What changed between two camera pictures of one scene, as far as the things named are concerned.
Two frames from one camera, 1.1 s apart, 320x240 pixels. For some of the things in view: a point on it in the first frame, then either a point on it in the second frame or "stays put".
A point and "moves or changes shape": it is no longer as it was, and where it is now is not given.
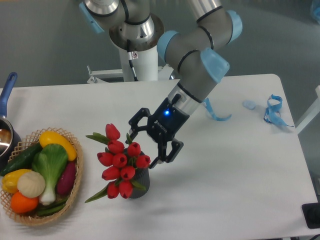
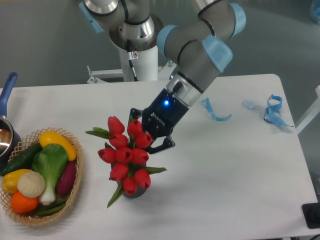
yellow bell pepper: [9, 180] stays put
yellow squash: [49, 137] stays put
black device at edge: [311, 213] stays put
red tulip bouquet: [120, 163] moves or changes shape
